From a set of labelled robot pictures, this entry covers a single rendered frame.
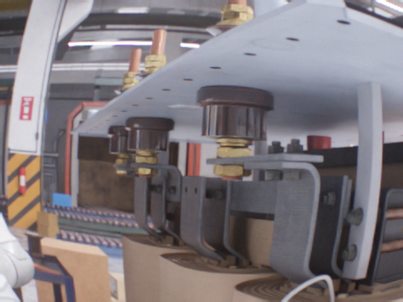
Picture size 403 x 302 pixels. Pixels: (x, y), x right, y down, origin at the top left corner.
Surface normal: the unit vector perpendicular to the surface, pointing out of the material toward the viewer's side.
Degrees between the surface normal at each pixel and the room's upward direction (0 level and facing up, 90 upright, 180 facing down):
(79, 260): 90
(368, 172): 90
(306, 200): 90
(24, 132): 90
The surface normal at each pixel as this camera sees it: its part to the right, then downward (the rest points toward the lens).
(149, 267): -0.59, -0.07
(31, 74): 0.29, -0.04
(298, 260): -0.95, -0.07
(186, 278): -0.85, -0.07
